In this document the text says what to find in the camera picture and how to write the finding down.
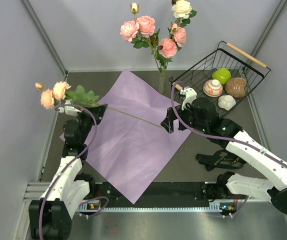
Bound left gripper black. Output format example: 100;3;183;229
76;104;108;143

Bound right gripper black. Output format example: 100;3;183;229
160;99;208;134

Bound pink wrapping paper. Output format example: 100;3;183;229
59;69;192;205

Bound black ribbon gold lettering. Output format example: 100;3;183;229
195;149;247;172

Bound peach rose stem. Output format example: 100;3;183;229
156;23;187;68

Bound pink rose stem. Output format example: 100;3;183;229
119;2;168;93

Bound cream white rose stem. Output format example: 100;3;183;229
171;0;197;28

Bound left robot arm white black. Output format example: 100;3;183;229
28;100;108;240

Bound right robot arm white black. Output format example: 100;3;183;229
160;97;287;215

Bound clear glass vase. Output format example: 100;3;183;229
158;73;166;95

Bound white red patterned bowl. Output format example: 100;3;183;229
202;79;223;98

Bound white flower-shaped cup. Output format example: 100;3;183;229
218;95;237;111

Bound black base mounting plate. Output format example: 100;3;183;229
91;182;221;208

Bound green square cup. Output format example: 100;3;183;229
211;67;232;85

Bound brown ceramic pot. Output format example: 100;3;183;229
225;77;248;99

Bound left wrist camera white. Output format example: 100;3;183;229
55;99;82;117

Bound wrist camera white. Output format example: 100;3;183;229
55;99;82;117
179;87;197;111

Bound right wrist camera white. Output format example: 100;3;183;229
179;87;197;111

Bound black wire basket wooden handles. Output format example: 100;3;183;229
169;41;271;117

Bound aluminium rail with cable duct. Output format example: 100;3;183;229
24;181;287;215

